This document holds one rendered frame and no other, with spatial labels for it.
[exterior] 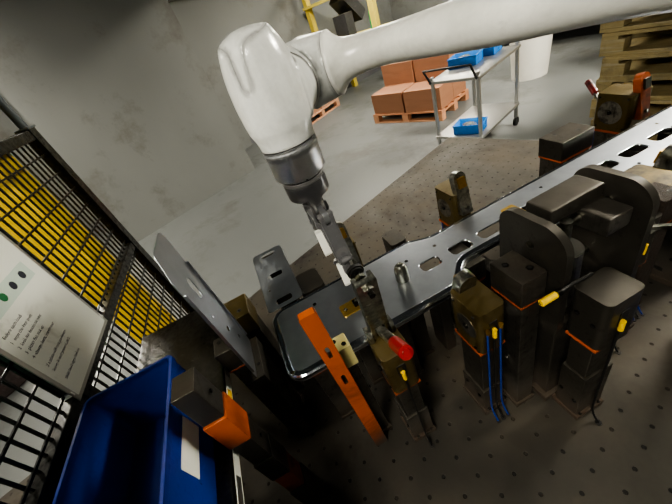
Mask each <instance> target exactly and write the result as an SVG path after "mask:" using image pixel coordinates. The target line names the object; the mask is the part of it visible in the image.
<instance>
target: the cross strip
mask: <svg viewBox="0 0 672 504"><path fill-rule="evenodd" d="M271 251H274V253H273V254H272V255H270V256H268V257H266V258H264V259H261V256H263V255H265V254H267V253H269V252H271ZM253 262H254V265H255V269H256V272H257V276H258V279H259V282H260V286H261V289H262V292H263V296H264V299H265V303H266V306H267V309H268V312H269V313H272V312H274V311H276V310H278V309H280V308H282V307H283V306H285V305H287V304H289V303H291V302H293V301H294V300H296V299H298V298H300V297H301V296H302V294H303V293H302V290H301V288H300V286H299V284H298V282H297V280H296V278H295V276H294V273H293V271H292V269H291V267H290V265H289V263H288V261H287V259H286V256H285V254H284V252H283V250H282V248H281V246H280V245H277V246H275V247H273V248H271V249H269V250H267V251H265V252H263V253H261V254H259V255H258V256H256V257H254V258H253ZM262 268H263V269H262ZM261 269H262V270H261ZM279 270H282V273H281V274H280V275H278V276H276V277H274V278H272V279H268V276H269V275H271V274H273V273H275V272H277V271H279ZM270 290H271V292H269V291H270ZM289 293H291V294H292V298H290V299H289V300H287V301H285V302H283V303H281V304H279V305H278V304H277V303H276V301H277V300H278V299H280V298H282V297H284V296H285V295H287V294H289Z"/></svg>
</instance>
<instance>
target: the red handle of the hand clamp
mask: <svg viewBox="0 0 672 504"><path fill-rule="evenodd" d="M375 331H376V333H377V334H378V335H379V336H380V337H381V338H382V339H384V340H385V341H386V342H387V343H388V345H389V347H390V348H391V349H392V350H393V351H394V352H395V353H396V354H397V355H398V356H399V357H400V358H401V359H402V360H405V361H407V360H410V359H411V358H412V357H413V354H414V351H413V348H412V347H411V346H410V345H408V344H407V343H406V342H405V341H403V340H402V339H401V338H400V337H398V336H395V335H394V334H393V333H391V332H390V331H389V330H388V329H387V328H385V327H384V325H381V326H379V327H377V328H376V329H375Z"/></svg>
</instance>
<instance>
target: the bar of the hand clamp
mask: <svg viewBox="0 0 672 504"><path fill-rule="evenodd" d="M363 272H364V268H363V266H362V265H361V264H359V263H356V264H353V265H351V266H350V267H349V268H348V270H347V276H348V277H349V278H350V279H351V280H350V282H351V285H352V288H353V290H354V293H355V296H356V298H357V301H358V304H359V306H360V309H361V311H362V314H363V317H364V319H365V322H366V325H367V327H368V329H369V331H370V332H371V334H372V336H373V338H374V340H376V339H377V338H378V337H377V334H376V331H375V329H376V328H377V327H379V326H381V325H384V327H385V328H387V329H388V330H389V331H391V330H390V326H389V322H388V319H387V315H386V311H385V308H384V304H383V301H382V297H381V293H380V290H379V286H378V283H377V279H376V277H375V276H374V274H373V273H372V272H371V271H370V270H367V271H366V275H367V276H365V274H364V273H363Z"/></svg>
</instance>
